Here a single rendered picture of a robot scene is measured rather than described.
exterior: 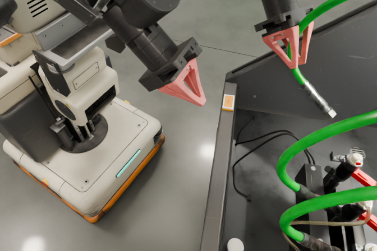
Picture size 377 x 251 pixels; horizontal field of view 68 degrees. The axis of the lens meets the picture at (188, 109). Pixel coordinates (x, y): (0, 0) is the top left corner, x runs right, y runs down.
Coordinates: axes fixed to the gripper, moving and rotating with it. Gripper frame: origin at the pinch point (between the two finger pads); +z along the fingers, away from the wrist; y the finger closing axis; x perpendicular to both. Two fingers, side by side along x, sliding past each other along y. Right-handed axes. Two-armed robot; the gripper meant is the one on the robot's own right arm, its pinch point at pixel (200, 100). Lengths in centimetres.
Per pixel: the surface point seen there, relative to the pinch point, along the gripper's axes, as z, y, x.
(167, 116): 48, -124, 71
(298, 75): 11.8, 7.2, 17.0
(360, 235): 39.4, 9.7, -0.5
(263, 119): 33, -20, 32
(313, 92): 16.5, 8.1, 16.5
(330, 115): 22.3, 9.0, 15.6
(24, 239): 28, -143, -32
